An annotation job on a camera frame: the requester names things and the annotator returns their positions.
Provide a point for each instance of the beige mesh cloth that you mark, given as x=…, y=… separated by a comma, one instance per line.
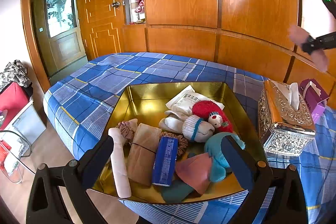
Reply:
x=142, y=154

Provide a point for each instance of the pink fluffy dishcloth roll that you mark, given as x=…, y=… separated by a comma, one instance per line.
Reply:
x=298, y=35

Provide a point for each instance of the ornate silver tissue box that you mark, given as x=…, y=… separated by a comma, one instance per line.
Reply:
x=283, y=130

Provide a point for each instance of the white sock blue stripe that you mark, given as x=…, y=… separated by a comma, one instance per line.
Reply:
x=194, y=128

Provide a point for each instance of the wooden door with glass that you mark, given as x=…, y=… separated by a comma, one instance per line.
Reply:
x=53, y=38

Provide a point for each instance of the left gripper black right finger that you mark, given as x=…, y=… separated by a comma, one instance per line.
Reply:
x=288, y=201

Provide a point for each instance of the blue plush doll pink dress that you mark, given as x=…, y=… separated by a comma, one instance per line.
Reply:
x=197, y=172

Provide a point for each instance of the red christmas sock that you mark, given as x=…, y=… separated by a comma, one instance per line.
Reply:
x=213, y=114

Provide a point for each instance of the white face mask packet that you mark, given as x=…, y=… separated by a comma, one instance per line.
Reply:
x=181, y=105

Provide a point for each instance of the wooden wardrobe wall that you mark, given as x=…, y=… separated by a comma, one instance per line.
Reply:
x=251, y=35

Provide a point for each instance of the red storage box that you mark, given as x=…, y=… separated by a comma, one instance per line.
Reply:
x=13, y=99

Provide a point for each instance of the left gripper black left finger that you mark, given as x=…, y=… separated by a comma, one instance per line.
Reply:
x=46, y=204

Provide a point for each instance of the pink plush on shelf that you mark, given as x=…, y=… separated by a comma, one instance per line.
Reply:
x=140, y=6

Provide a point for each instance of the white sock with scrunchie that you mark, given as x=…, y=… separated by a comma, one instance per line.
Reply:
x=122, y=134

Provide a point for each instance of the purple cardboard snack box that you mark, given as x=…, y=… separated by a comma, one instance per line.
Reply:
x=314, y=96

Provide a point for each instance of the brown satin scrunchie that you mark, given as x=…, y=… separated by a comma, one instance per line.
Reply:
x=182, y=141

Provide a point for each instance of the patterned grey cloth pile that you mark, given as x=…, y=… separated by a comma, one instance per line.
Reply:
x=14, y=72

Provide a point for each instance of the blue tissue pack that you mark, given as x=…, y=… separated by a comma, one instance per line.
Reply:
x=165, y=159

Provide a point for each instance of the glass side table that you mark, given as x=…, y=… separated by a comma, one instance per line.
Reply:
x=14, y=146

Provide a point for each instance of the blue plaid bed sheet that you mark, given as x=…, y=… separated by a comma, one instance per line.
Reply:
x=80, y=105

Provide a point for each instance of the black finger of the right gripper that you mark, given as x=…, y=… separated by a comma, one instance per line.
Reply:
x=331, y=6
x=325, y=42

